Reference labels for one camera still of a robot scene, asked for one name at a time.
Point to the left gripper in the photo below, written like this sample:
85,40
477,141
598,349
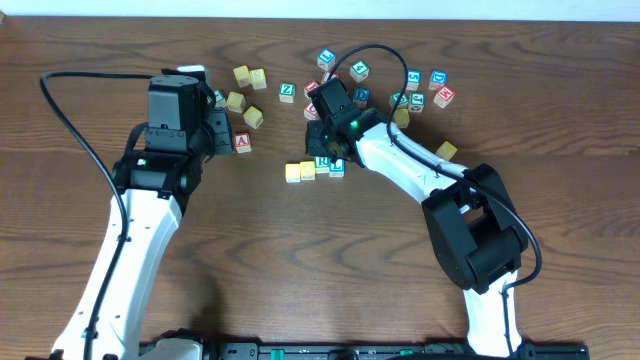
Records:
220,130

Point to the red U block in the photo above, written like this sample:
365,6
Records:
310,112

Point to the green 4 block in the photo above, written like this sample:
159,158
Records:
359,71

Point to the red E block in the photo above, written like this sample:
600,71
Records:
312,85

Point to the blue block top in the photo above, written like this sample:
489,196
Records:
326,59

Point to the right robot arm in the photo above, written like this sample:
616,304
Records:
477,236

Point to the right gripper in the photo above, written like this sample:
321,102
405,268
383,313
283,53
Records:
314,138

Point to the yellow S block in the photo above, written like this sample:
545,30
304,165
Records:
258,79

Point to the yellow C block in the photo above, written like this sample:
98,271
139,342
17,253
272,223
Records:
292,173

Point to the green J block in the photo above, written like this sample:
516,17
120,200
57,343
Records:
417,102

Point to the green Z block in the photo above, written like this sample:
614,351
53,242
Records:
287,92

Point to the yellow O block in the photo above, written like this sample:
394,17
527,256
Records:
307,170

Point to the blue D block centre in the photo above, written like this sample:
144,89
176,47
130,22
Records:
361,97

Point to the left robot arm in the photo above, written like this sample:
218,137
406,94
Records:
159,170

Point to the green B block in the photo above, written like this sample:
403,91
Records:
399,100

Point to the blue d block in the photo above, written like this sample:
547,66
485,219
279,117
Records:
361,97
438,79

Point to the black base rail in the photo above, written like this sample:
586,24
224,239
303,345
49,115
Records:
350,351

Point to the red M block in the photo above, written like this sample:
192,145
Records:
444,96

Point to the red I block upper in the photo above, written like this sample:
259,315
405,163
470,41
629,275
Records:
329,75

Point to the yellow block far right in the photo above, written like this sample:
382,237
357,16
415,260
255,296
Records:
446,151

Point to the yellow G block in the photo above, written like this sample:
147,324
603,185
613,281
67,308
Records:
401,118

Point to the green R block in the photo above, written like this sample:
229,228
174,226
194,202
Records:
322,165

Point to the yellow block centre left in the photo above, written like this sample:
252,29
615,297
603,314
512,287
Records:
253,117

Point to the blue 5 block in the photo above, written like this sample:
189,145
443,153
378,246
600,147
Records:
413,80

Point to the blue L block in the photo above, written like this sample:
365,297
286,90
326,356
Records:
337,168

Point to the yellow block top left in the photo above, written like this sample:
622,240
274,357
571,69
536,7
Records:
242,75

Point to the red A block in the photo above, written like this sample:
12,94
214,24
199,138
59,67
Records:
242,142

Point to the blue D block right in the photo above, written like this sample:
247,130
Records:
438,79

